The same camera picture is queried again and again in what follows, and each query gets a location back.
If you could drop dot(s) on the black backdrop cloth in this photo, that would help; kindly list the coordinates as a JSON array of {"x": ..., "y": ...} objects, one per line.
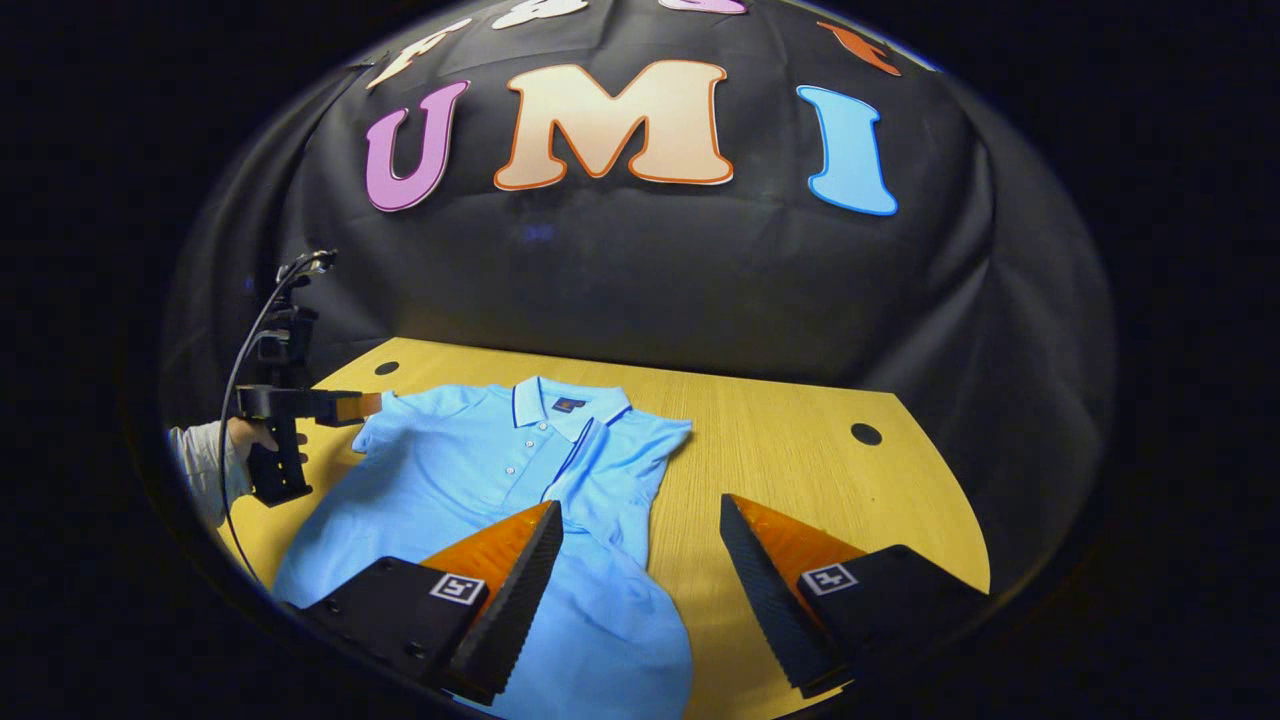
[{"x": 650, "y": 280}]

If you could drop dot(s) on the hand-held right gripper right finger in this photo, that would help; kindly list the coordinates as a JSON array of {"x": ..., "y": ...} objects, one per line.
[{"x": 765, "y": 600}]

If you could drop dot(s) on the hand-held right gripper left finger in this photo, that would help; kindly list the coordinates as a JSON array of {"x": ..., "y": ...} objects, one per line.
[{"x": 515, "y": 600}]

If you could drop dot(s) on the light blue polo T-shirt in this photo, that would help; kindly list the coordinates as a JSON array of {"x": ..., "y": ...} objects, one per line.
[{"x": 470, "y": 470}]

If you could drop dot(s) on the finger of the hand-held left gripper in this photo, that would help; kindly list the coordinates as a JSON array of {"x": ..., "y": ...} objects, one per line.
[{"x": 358, "y": 407}]

